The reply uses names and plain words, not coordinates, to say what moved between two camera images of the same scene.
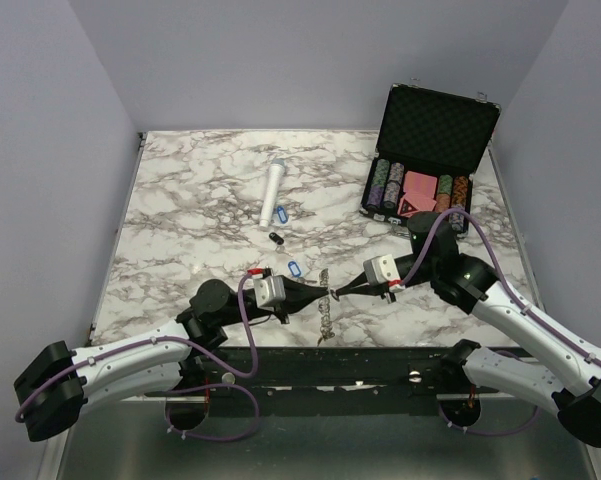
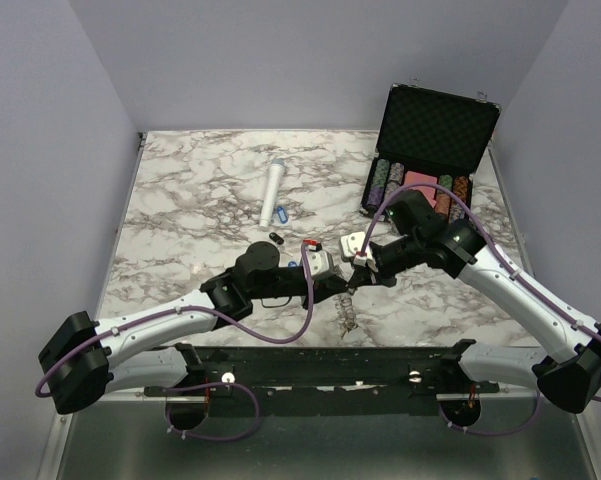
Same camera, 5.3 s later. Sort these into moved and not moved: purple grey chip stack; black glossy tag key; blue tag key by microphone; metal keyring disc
Moved: metal keyring disc
Not moved: purple grey chip stack; black glossy tag key; blue tag key by microphone
